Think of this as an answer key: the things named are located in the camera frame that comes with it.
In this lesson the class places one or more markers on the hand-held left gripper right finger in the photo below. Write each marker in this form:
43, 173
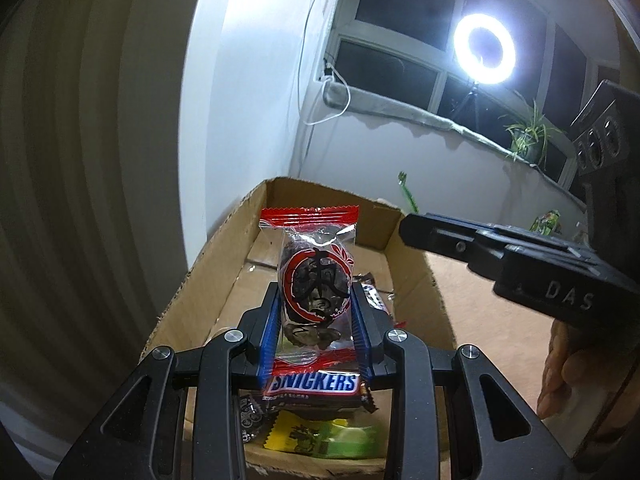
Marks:
362, 332

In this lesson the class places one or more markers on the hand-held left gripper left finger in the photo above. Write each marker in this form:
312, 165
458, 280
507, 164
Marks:
267, 332

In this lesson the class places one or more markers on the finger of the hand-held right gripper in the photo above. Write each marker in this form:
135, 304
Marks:
445, 242

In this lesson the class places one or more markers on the red clear snack packet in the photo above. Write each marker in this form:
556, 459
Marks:
312, 280

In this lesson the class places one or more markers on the brown cardboard box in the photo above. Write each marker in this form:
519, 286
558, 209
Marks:
320, 210

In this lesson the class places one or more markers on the person's right hand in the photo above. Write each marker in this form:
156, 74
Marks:
567, 365

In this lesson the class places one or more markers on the brown chocolate bar wrapper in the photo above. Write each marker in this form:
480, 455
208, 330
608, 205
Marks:
376, 297
315, 384

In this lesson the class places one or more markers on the green red snack packet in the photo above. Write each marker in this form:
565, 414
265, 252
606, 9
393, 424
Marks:
547, 222

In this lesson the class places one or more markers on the green plastic stick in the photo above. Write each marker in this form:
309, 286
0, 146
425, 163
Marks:
407, 192

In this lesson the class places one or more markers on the yellow green snack packet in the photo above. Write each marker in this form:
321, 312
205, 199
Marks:
310, 435

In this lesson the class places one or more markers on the potted green plant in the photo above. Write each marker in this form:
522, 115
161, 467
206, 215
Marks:
527, 135

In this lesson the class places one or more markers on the grey windowsill cloth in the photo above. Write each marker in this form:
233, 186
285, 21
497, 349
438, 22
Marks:
400, 110

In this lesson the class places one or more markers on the black tripod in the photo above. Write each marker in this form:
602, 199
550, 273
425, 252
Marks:
470, 100

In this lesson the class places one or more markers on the window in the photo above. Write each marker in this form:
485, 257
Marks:
400, 75

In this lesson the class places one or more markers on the white wardrobe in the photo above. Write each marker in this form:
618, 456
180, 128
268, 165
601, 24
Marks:
240, 110

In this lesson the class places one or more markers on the white ribbed panel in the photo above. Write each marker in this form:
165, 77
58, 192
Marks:
100, 160

